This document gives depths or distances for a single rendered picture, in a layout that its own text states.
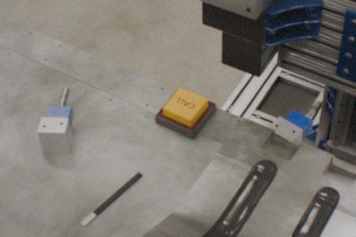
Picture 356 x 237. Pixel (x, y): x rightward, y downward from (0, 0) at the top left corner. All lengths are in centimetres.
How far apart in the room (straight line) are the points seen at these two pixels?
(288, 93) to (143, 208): 107
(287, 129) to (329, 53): 31
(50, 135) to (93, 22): 155
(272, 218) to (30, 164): 45
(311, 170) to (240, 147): 12
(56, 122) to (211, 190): 32
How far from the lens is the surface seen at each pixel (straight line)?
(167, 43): 265
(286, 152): 119
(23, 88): 141
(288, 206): 109
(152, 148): 127
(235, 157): 114
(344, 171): 117
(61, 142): 126
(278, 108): 214
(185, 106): 128
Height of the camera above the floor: 178
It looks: 47 degrees down
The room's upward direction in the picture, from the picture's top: 3 degrees counter-clockwise
